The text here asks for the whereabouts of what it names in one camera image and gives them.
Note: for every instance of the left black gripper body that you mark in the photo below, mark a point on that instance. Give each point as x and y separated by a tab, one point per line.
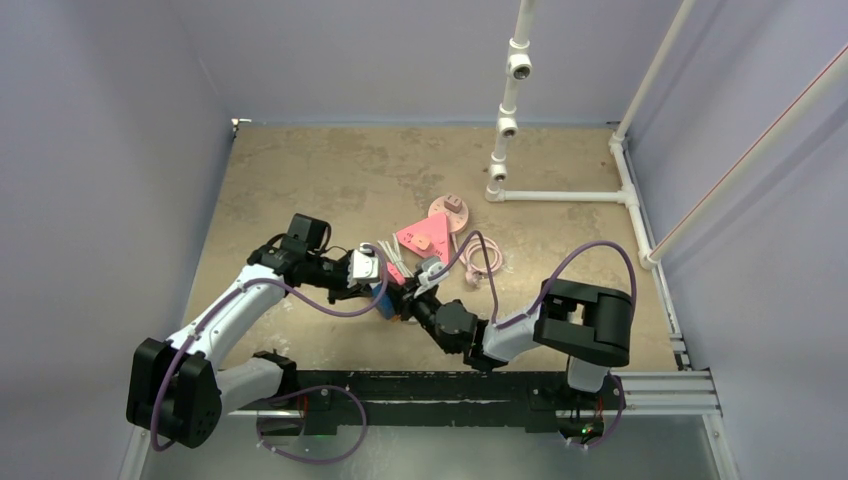
341	287

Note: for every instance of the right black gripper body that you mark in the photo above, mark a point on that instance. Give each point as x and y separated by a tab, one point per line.
411	302

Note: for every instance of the blue cube socket adapter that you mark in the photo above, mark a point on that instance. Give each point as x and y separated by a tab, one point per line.
386	308

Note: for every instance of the pink square plug adapter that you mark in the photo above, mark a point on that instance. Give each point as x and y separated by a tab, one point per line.
396	276

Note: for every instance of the pink triangular power strip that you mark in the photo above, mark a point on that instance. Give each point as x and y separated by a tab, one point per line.
437	229

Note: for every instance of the pink round power strip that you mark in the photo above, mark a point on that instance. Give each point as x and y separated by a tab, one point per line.
457	222

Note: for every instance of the light pink small plug adapter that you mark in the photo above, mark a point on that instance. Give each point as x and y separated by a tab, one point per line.
452	203

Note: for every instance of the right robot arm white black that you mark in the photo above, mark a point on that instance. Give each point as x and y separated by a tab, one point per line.
590	324

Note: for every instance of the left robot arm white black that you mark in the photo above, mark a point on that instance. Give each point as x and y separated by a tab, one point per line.
225	324

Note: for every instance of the pink plug on triangular strip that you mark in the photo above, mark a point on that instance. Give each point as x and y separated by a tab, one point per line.
421	242

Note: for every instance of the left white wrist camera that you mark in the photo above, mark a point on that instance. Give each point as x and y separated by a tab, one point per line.
364	266

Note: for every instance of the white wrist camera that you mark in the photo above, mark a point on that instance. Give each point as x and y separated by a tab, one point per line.
431	271
364	266

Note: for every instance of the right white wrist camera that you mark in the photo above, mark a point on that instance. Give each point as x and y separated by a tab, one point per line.
431	271

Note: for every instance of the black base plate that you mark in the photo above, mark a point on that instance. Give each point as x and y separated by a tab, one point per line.
534	401

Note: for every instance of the white pvc pipe frame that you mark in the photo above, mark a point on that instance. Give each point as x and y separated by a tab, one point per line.
712	94

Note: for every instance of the aluminium rail frame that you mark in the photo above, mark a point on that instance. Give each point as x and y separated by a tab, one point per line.
675	394

